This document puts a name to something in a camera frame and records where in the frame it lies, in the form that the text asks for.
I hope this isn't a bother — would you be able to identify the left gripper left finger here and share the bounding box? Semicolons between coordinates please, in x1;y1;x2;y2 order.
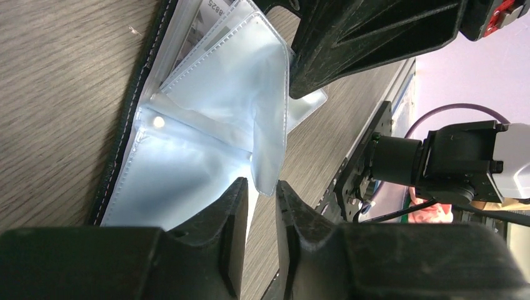
165;177;248;299

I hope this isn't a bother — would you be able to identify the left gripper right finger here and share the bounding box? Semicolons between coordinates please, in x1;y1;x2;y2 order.
276;181;344;299

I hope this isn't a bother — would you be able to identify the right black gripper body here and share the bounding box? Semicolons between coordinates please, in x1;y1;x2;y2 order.
459;0;529;41

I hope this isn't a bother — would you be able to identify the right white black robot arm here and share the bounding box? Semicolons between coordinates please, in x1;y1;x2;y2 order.
257;1;523;204

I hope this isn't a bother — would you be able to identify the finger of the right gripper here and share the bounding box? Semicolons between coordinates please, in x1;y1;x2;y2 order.
261;0;466;99

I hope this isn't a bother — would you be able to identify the black card holder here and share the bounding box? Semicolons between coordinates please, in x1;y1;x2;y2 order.
87;1;328;230

